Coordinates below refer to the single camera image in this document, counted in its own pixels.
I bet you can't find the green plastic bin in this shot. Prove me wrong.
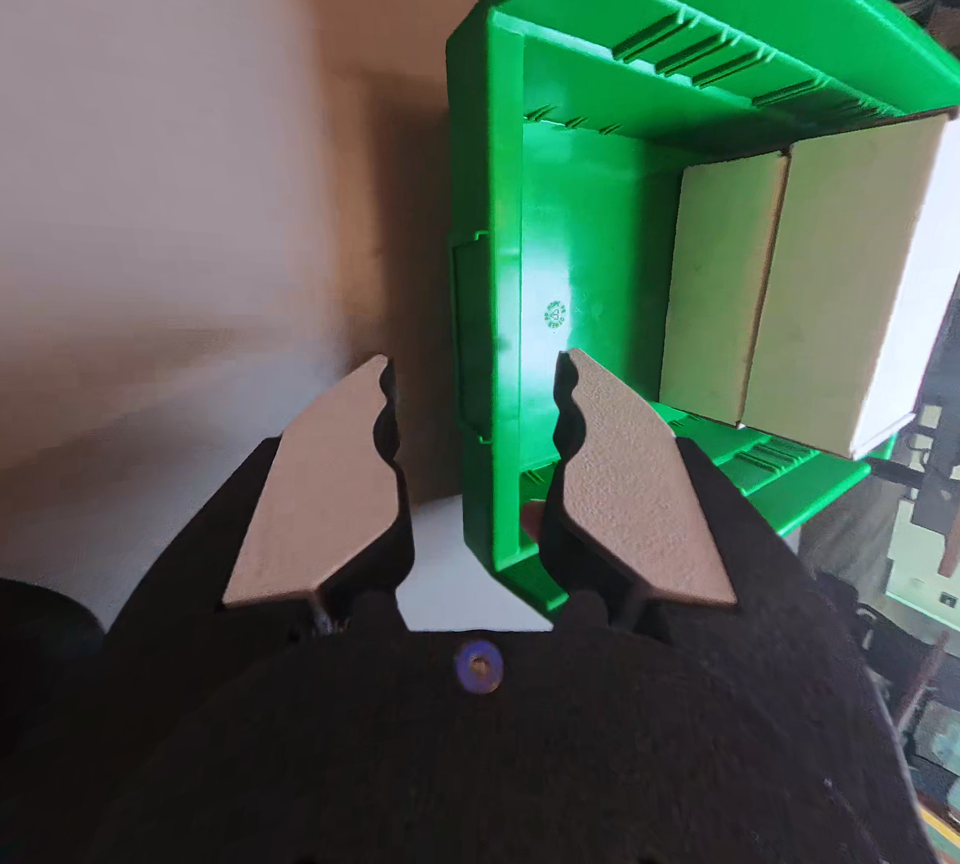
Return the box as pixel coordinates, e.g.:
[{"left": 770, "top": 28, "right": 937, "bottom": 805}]
[{"left": 445, "top": 0, "right": 960, "bottom": 616}]

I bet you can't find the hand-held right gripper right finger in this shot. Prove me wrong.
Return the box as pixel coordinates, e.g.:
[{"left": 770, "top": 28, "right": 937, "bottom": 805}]
[{"left": 540, "top": 347, "right": 739, "bottom": 610}]

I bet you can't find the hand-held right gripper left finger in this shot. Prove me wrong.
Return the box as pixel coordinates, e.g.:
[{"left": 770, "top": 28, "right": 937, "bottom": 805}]
[{"left": 221, "top": 353, "right": 416, "bottom": 610}]

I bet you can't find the white cardboard box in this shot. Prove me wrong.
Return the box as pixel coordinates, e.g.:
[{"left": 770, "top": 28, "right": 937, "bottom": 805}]
[
  {"left": 738, "top": 112, "right": 952, "bottom": 459},
  {"left": 658, "top": 152, "right": 792, "bottom": 428}
]

